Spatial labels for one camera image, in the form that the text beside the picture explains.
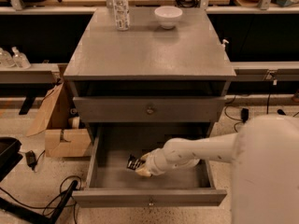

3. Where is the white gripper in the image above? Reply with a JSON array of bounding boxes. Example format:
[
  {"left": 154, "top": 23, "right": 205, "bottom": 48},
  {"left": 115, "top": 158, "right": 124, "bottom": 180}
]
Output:
[{"left": 135, "top": 149, "right": 170, "bottom": 177}]

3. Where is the black rxbar chocolate wrapper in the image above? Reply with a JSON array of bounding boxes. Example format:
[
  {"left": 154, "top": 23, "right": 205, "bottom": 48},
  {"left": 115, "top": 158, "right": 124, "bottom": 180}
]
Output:
[{"left": 127, "top": 155, "right": 145, "bottom": 170}]

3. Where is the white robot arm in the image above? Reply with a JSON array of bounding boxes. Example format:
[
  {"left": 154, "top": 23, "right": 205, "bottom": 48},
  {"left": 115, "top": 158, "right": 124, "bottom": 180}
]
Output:
[{"left": 136, "top": 115, "right": 299, "bottom": 224}]

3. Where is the open grey middle drawer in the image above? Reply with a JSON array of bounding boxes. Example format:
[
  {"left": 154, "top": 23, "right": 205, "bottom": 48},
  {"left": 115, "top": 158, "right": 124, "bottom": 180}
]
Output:
[{"left": 74, "top": 123, "right": 227, "bottom": 208}]

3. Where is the closed grey top drawer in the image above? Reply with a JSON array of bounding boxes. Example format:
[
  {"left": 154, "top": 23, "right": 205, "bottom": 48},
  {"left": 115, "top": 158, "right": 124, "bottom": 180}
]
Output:
[{"left": 74, "top": 97, "right": 224, "bottom": 122}]

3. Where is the grey wooden drawer cabinet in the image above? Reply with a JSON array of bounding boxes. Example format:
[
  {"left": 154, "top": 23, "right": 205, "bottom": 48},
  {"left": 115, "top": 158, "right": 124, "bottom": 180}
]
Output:
[{"left": 64, "top": 7, "right": 235, "bottom": 130}]

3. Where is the open brown cardboard box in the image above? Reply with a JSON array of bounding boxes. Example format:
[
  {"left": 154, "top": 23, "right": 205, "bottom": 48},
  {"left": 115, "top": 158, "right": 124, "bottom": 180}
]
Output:
[{"left": 25, "top": 63, "right": 93, "bottom": 159}]

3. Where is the black power adapter right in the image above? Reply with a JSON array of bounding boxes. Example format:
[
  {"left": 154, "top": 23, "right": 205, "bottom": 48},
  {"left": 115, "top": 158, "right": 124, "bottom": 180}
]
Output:
[{"left": 240, "top": 108, "right": 249, "bottom": 123}]

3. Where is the black power adapter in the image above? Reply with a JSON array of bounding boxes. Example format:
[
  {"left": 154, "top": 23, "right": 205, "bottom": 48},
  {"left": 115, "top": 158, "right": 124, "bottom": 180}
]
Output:
[
  {"left": 240, "top": 108, "right": 249, "bottom": 123},
  {"left": 25, "top": 150, "right": 37, "bottom": 170}
]

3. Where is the black power adapter left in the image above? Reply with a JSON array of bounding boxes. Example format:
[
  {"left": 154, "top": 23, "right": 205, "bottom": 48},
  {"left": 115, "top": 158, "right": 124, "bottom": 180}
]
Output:
[{"left": 25, "top": 150, "right": 37, "bottom": 170}]

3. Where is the black bin on left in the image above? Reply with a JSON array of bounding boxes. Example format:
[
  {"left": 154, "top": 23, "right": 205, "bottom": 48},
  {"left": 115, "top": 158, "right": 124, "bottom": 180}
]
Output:
[{"left": 0, "top": 137, "right": 22, "bottom": 182}]

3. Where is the small white pump dispenser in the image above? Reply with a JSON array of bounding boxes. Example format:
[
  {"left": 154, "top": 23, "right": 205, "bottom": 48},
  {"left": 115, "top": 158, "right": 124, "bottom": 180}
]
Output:
[{"left": 221, "top": 39, "right": 229, "bottom": 50}]

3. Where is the white ceramic bowl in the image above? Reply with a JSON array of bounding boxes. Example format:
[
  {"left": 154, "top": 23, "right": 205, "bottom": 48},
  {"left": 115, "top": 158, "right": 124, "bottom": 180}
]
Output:
[{"left": 154, "top": 6, "right": 183, "bottom": 29}]

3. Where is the clear sanitizer pump bottle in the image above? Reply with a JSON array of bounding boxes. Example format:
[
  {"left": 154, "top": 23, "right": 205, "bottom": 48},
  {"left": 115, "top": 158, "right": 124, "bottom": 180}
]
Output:
[{"left": 12, "top": 47, "right": 31, "bottom": 69}]

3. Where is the clear plastic water bottle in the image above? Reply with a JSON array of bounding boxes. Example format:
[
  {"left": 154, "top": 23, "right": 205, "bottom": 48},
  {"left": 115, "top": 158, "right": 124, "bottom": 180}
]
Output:
[{"left": 112, "top": 0, "right": 130, "bottom": 31}]

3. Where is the black stand leg with cables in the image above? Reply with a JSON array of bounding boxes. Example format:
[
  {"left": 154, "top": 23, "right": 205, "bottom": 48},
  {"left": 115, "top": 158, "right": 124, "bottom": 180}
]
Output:
[{"left": 0, "top": 180, "right": 78, "bottom": 224}]

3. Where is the black cable on floor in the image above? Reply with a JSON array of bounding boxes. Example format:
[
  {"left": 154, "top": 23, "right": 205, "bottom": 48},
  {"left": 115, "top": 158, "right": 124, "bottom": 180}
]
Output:
[{"left": 223, "top": 77, "right": 299, "bottom": 133}]

